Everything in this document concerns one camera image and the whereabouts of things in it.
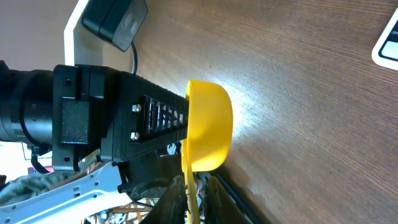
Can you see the yellow plastic measuring scoop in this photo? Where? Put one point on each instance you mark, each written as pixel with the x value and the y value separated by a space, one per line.
pixel 209 135

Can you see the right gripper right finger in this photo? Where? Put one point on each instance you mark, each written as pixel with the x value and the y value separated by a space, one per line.
pixel 219 207

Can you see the white digital kitchen scale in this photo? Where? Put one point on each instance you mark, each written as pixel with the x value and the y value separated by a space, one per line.
pixel 384 52

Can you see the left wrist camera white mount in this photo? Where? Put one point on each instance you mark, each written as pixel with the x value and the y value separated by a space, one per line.
pixel 93 23

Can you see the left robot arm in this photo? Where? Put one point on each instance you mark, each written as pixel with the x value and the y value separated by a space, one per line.
pixel 27 108

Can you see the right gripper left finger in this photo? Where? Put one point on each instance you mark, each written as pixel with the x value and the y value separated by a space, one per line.
pixel 171 207

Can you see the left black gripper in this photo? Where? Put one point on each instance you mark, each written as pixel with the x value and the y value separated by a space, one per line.
pixel 121 114

